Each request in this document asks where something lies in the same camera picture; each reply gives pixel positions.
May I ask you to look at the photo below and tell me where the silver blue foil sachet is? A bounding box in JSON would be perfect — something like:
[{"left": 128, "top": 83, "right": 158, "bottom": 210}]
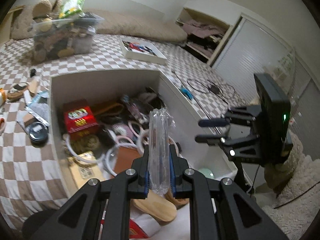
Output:
[{"left": 25, "top": 90, "right": 51, "bottom": 126}]

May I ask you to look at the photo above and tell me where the black cable loop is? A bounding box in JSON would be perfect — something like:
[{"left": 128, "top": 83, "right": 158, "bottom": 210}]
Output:
[{"left": 187, "top": 78, "right": 236, "bottom": 103}]

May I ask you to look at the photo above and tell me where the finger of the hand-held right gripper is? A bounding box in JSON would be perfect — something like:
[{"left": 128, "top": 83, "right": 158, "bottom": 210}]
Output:
[
  {"left": 198, "top": 105, "right": 262, "bottom": 128},
  {"left": 194, "top": 129, "right": 262, "bottom": 163}
]

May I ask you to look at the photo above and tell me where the mint green round lid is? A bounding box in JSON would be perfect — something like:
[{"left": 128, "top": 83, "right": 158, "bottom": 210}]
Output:
[{"left": 198, "top": 167, "right": 215, "bottom": 178}]

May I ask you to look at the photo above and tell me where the black round container white label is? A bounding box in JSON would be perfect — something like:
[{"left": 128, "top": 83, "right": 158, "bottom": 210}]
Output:
[{"left": 29, "top": 121, "right": 49, "bottom": 144}]

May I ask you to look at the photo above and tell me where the metal back scratcher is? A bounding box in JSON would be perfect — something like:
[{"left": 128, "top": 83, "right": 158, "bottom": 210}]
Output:
[{"left": 171, "top": 70, "right": 221, "bottom": 133}]

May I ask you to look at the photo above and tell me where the red cigarette box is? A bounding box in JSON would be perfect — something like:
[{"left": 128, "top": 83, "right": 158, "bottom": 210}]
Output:
[{"left": 62, "top": 99, "right": 99, "bottom": 134}]

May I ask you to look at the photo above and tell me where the white storage box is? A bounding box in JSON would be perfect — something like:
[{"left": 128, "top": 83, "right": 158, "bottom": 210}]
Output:
[{"left": 49, "top": 69, "right": 238, "bottom": 240}]

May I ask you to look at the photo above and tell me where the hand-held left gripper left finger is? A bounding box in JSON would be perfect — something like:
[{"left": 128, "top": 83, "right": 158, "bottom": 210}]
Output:
[{"left": 26, "top": 144, "right": 152, "bottom": 240}]

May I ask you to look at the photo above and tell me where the white plastic ring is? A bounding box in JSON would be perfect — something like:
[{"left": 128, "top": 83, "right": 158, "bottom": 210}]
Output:
[{"left": 106, "top": 144, "right": 141, "bottom": 177}]

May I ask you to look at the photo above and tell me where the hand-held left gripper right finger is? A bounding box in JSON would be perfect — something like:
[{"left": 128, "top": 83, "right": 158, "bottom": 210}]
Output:
[{"left": 169, "top": 144, "right": 288, "bottom": 240}]

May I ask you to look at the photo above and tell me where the thin white ring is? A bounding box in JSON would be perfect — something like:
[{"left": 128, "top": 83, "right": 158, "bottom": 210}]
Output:
[{"left": 66, "top": 134, "right": 98, "bottom": 166}]

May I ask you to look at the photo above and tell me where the rope knot ball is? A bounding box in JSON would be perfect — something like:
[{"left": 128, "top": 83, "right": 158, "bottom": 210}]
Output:
[{"left": 71, "top": 133, "right": 101, "bottom": 153}]

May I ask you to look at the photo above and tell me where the beige fluffy blanket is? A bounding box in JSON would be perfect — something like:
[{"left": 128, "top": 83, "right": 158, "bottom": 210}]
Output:
[{"left": 10, "top": 4, "right": 188, "bottom": 47}]

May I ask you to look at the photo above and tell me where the white fluffy rug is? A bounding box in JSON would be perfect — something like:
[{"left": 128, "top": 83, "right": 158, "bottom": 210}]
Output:
[{"left": 254, "top": 129, "right": 320, "bottom": 232}]

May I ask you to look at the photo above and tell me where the beige printed packet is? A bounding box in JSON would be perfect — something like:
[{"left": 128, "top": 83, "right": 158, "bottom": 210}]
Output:
[{"left": 68, "top": 151, "right": 108, "bottom": 190}]

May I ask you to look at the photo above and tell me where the pink plastic ring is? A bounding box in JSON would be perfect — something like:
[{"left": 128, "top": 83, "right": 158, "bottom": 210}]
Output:
[{"left": 127, "top": 121, "right": 146, "bottom": 136}]

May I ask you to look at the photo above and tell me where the brown plush slipper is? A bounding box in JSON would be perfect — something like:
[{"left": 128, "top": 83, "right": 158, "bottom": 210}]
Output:
[
  {"left": 32, "top": 0, "right": 53, "bottom": 19},
  {"left": 51, "top": 0, "right": 64, "bottom": 14}
]

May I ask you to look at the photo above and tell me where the black floor cable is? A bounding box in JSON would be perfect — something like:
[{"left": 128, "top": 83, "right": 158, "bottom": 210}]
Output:
[{"left": 273, "top": 179, "right": 320, "bottom": 210}]

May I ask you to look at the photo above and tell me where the white sliding door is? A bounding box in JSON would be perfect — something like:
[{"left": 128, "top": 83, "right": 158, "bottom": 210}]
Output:
[{"left": 212, "top": 17, "right": 296, "bottom": 122}]

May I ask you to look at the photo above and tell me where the open closet with clothes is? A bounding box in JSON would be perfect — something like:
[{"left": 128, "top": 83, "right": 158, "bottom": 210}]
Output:
[{"left": 176, "top": 6, "right": 237, "bottom": 67}]

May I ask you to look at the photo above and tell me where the round panda wooden coaster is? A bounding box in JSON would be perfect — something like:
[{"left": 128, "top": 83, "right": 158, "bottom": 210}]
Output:
[{"left": 7, "top": 82, "right": 30, "bottom": 99}]

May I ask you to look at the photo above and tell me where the white shallow tray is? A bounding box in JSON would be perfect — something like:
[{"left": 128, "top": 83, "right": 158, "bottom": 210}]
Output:
[{"left": 119, "top": 39, "right": 168, "bottom": 66}]

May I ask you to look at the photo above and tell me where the wooden wedge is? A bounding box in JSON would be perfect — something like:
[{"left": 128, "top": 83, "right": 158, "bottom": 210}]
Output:
[{"left": 23, "top": 76, "right": 41, "bottom": 101}]

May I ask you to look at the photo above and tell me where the clear plastic packet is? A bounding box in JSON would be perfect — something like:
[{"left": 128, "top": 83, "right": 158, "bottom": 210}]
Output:
[{"left": 148, "top": 107, "right": 173, "bottom": 198}]

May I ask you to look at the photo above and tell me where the clear plastic storage bin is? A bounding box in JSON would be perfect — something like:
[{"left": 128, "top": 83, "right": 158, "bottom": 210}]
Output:
[{"left": 31, "top": 17, "right": 105, "bottom": 61}]

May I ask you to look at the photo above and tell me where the green snack packet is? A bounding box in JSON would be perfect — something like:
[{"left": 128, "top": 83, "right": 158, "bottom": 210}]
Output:
[{"left": 60, "top": 0, "right": 88, "bottom": 18}]

